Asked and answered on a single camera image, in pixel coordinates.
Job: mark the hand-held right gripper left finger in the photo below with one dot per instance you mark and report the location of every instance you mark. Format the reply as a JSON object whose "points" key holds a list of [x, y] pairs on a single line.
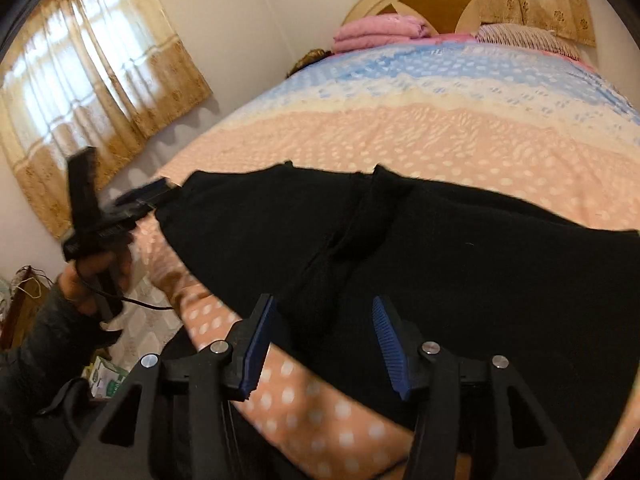
{"points": [[255, 355]]}

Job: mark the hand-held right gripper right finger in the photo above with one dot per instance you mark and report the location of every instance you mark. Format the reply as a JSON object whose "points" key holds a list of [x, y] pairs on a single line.
{"points": [[390, 350]]}

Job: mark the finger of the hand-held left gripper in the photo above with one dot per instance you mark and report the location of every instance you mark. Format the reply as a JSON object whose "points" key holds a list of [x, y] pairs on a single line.
{"points": [[145, 194], [84, 185]]}

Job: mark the black pants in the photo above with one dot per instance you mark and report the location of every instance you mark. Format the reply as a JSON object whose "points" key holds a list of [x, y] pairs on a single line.
{"points": [[475, 285]]}

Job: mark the person's left forearm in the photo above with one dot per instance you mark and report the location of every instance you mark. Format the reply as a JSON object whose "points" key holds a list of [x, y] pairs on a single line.
{"points": [[40, 350]]}

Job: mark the person's left hand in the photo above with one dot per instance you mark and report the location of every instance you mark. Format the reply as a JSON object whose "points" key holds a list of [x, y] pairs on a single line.
{"points": [[77, 287]]}

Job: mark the brown wooden furniture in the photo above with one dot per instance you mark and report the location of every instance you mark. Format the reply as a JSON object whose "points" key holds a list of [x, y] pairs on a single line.
{"points": [[22, 315]]}

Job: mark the green and white box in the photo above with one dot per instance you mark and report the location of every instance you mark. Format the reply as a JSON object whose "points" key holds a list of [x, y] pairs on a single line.
{"points": [[110, 380]]}

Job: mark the brown patterned bag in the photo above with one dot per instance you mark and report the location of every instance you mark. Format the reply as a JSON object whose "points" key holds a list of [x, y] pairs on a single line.
{"points": [[305, 62]]}

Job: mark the bed with polka-dot cover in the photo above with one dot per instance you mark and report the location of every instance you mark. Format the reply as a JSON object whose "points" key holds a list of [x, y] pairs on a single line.
{"points": [[400, 125]]}

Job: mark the folded pink blanket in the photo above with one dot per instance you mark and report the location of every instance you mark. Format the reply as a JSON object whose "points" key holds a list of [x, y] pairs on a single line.
{"points": [[380, 30]]}

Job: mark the striped pillow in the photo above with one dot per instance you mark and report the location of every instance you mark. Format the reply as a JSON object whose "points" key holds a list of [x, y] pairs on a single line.
{"points": [[525, 40]]}

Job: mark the cream wooden headboard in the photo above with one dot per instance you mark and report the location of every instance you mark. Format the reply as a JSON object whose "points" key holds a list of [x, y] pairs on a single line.
{"points": [[440, 2]]}

